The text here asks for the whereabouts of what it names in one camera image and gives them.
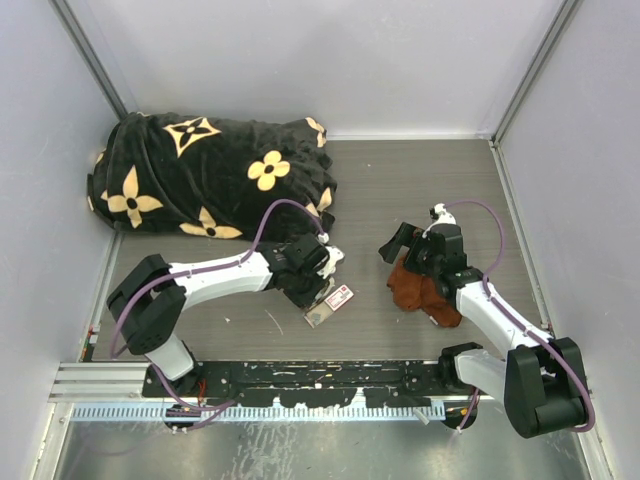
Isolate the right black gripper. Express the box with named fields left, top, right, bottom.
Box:
left=379, top=222, right=442, bottom=279

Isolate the red white staple box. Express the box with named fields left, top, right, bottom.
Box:
left=304, top=285, right=354, bottom=329

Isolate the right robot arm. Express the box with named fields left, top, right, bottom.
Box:
left=378, top=223, right=595, bottom=438

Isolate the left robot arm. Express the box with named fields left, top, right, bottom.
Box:
left=107, top=234, right=345, bottom=396

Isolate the brown cloth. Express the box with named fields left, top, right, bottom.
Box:
left=387, top=255, right=462, bottom=328

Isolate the black floral plush blanket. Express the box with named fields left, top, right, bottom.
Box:
left=86, top=112, right=337, bottom=242

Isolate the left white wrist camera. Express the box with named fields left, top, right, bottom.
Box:
left=317, top=245, right=345, bottom=279

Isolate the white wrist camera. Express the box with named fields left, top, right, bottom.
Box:
left=428, top=203, right=457, bottom=230
left=317, top=245, right=345, bottom=279

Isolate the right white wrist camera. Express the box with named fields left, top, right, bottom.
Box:
left=428, top=203, right=457, bottom=230

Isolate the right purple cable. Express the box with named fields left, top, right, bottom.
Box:
left=432, top=198, right=596, bottom=432

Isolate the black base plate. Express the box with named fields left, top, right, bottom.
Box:
left=169, top=360, right=472, bottom=408

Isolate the white slotted cable duct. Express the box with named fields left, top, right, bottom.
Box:
left=70, top=401, right=446, bottom=423

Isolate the aluminium front rail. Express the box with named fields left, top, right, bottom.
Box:
left=48, top=361, right=149, bottom=403

